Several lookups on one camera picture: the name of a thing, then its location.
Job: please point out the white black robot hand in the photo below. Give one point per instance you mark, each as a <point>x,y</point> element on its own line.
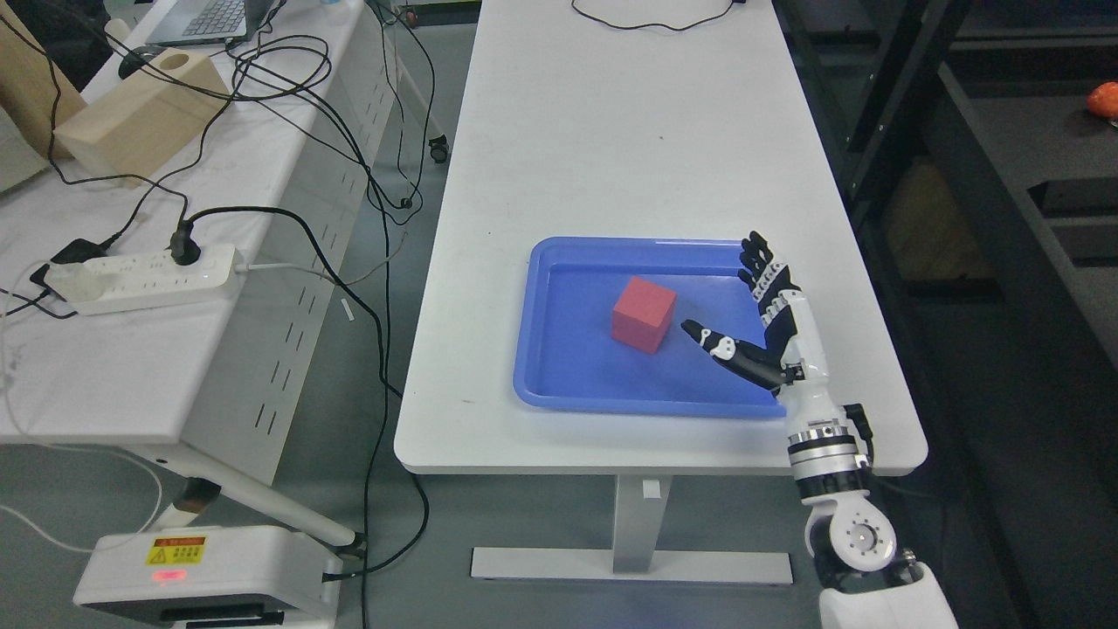
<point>791,364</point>

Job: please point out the pink foam block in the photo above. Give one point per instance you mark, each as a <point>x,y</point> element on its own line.
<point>642,315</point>

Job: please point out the blue plastic tray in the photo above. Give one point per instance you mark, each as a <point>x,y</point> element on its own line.
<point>566,359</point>

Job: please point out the black metal shelf right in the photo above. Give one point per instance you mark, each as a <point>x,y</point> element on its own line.
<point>982,194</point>

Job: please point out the orange object on shelf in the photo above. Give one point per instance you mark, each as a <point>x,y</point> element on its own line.
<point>1102,102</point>

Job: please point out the white folding side table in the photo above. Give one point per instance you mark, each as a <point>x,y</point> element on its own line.
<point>206,384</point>

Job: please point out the white floor device box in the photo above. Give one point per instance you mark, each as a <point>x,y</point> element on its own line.
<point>259,576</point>

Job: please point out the laptop computer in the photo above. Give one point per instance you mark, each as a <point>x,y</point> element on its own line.
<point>194,23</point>

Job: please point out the white power strip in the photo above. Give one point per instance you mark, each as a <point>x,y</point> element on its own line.
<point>144,280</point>

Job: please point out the wooden box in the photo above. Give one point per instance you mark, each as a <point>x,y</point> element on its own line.
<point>134,129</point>

